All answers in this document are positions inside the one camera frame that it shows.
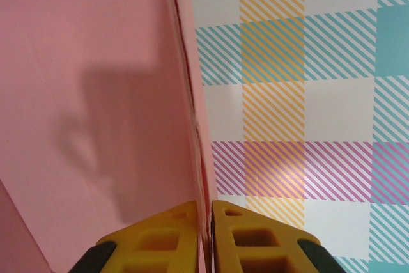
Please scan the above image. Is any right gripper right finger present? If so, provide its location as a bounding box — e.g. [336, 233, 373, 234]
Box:
[212, 199, 345, 273]

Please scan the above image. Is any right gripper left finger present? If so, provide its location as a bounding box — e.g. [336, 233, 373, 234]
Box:
[68, 201, 203, 273]

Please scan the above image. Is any pink paper box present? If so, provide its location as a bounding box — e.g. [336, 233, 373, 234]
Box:
[0, 0, 220, 273]

